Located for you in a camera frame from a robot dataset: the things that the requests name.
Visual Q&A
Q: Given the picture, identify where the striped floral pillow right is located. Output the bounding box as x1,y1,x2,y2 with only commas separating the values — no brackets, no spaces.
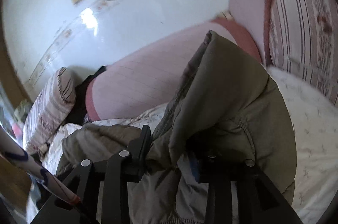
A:
269,0,337,106

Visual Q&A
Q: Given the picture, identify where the white floral bed sheet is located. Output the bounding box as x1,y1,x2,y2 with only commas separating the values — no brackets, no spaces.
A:
41,66,337,223

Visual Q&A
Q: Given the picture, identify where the pink padded headboard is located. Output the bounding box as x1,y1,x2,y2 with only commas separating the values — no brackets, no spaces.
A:
85,0,289,121

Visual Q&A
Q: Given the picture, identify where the striped floral pillow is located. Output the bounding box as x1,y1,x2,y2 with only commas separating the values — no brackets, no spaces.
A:
269,0,337,106
23,67,76,154

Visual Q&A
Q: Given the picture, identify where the black cloth behind pillow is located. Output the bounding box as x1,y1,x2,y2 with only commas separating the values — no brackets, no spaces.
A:
64,66,106,125

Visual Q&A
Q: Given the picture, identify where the white patterned fabric sleeve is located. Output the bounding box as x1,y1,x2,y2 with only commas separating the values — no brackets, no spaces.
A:
1,127,81,205

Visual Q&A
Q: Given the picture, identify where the striped floral pillow left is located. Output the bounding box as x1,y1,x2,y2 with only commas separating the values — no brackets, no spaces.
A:
23,67,76,154

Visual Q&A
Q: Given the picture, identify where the olive green padded jacket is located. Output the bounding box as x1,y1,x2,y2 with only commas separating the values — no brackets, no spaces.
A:
56,30,297,224

